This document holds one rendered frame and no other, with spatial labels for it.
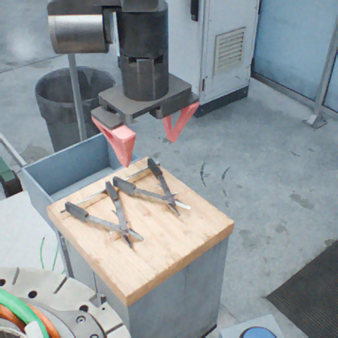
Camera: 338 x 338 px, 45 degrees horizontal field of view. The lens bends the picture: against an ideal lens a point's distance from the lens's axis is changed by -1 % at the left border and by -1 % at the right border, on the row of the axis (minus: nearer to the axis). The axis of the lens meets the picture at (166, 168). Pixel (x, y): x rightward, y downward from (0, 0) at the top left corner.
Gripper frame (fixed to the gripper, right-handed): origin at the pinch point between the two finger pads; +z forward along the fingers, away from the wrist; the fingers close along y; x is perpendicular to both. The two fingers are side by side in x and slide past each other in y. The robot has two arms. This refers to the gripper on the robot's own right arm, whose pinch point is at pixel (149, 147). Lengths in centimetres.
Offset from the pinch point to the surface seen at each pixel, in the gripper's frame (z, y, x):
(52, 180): 13.9, 7.8, -18.2
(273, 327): 11.6, 1.7, 25.2
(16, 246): 37, 15, -30
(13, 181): 41, 5, -55
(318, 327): 115, -68, 13
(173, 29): 67, -140, -153
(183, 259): 9.1, 4.4, 12.1
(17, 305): -0.9, 24.6, 11.3
